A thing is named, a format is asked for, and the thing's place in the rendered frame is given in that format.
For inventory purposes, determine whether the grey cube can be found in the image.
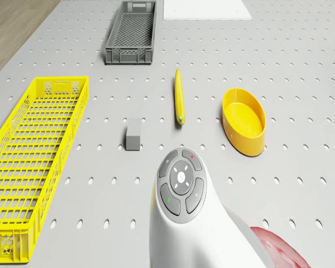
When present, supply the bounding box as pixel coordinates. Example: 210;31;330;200
125;117;142;152

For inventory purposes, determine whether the dark grey basket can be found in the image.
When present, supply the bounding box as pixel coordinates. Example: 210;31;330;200
104;1;157;66

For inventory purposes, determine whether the yellow basket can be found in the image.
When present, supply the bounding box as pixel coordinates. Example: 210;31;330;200
0;76;90;265

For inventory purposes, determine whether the white board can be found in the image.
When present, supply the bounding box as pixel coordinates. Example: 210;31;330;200
163;0;252;21

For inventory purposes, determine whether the yellow bowl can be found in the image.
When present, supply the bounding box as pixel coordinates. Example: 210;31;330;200
222;88;267;157

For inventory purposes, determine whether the red plate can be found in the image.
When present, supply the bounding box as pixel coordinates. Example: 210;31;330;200
250;226;308;268

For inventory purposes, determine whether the banana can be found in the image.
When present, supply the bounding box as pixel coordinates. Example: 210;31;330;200
175;68;186;126

